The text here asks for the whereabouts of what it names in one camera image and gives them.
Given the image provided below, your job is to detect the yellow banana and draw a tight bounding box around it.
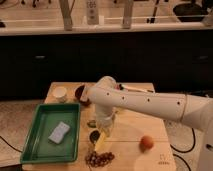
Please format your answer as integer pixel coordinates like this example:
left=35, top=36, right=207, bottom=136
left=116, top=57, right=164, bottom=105
left=94, top=132, right=106, bottom=152

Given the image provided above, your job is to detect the green plastic tray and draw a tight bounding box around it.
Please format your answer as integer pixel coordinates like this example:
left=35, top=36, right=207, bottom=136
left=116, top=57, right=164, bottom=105
left=20, top=103, right=80, bottom=164

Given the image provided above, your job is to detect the bunch of purple grapes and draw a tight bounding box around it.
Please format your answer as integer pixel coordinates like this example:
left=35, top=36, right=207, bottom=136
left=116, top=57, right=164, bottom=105
left=85, top=151, right=115, bottom=167

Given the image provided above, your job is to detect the green avocado piece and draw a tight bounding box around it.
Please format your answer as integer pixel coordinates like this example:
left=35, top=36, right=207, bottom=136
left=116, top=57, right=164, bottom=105
left=87, top=120, right=96, bottom=128

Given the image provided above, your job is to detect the orange peach fruit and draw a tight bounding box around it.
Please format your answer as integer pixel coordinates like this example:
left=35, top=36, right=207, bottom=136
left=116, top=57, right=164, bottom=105
left=139, top=135, right=154, bottom=152

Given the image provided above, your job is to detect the black cable on floor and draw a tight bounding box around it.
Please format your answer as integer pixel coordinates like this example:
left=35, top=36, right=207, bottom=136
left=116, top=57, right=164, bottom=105
left=169, top=128, right=197, bottom=171

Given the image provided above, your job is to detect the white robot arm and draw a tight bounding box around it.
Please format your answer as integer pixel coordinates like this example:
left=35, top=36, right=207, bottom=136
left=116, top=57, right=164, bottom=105
left=87, top=76, right=213, bottom=171

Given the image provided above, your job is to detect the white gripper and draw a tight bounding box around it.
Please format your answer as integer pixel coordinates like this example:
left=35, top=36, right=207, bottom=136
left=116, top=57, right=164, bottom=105
left=96, top=114, right=115, bottom=136

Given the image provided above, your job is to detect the dark brown bowl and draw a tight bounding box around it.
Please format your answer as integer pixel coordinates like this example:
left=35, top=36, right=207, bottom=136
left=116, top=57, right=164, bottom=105
left=75, top=85, right=91, bottom=106

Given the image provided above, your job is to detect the small white bowl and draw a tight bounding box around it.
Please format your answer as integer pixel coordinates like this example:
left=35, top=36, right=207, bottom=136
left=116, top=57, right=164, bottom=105
left=53, top=86, right=67, bottom=103

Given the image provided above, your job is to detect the dark metal cup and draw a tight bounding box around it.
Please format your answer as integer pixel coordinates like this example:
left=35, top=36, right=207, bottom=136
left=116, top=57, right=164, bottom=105
left=89, top=130, right=100, bottom=144

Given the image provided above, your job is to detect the light blue sponge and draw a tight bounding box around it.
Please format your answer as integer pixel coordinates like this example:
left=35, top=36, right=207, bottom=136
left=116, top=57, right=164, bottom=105
left=48, top=122, right=70, bottom=144

